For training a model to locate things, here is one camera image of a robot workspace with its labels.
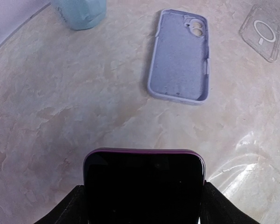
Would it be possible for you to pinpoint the light blue ceramic mug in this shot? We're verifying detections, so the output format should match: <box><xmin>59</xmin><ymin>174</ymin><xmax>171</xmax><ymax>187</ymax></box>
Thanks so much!
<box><xmin>50</xmin><ymin>0</ymin><xmax>107</xmax><ymax>30</ymax></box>

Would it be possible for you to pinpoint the purple-edged black smartphone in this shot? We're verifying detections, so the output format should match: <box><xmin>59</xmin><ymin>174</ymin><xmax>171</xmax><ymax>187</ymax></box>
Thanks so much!
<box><xmin>83</xmin><ymin>148</ymin><xmax>205</xmax><ymax>224</ymax></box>

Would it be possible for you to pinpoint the lavender silicone phone case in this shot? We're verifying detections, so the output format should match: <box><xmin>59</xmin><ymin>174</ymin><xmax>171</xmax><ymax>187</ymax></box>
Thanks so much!
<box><xmin>147</xmin><ymin>9</ymin><xmax>210</xmax><ymax>105</ymax></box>

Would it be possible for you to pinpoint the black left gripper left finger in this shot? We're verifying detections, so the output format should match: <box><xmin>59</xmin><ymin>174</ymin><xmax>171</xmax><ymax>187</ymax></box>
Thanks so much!
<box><xmin>35</xmin><ymin>185</ymin><xmax>86</xmax><ymax>224</ymax></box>

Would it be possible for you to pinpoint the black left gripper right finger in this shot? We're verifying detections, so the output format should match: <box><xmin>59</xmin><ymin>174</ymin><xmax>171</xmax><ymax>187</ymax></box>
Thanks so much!
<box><xmin>199</xmin><ymin>182</ymin><xmax>249</xmax><ymax>224</ymax></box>

